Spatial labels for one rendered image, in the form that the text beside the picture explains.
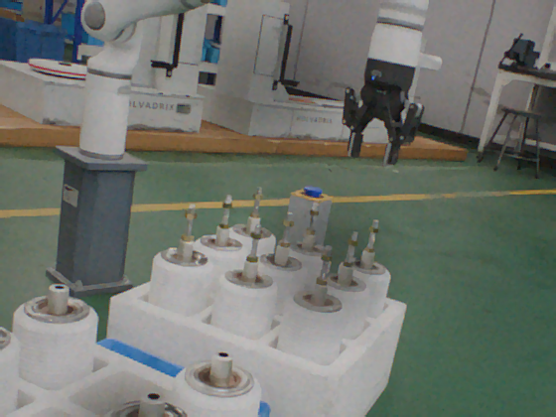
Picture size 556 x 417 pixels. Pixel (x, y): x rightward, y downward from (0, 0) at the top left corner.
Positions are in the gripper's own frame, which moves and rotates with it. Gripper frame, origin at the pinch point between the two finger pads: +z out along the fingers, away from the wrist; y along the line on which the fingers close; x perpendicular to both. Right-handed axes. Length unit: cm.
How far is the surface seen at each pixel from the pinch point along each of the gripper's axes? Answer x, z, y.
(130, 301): -26.9, 29.0, -20.3
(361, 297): -0.7, 22.6, 4.6
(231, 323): -19.2, 27.7, -5.1
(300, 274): -3.7, 22.4, -6.6
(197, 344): -23.4, 31.4, -7.5
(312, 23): 507, -37, -485
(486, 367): 50, 47, 8
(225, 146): 148, 44, -198
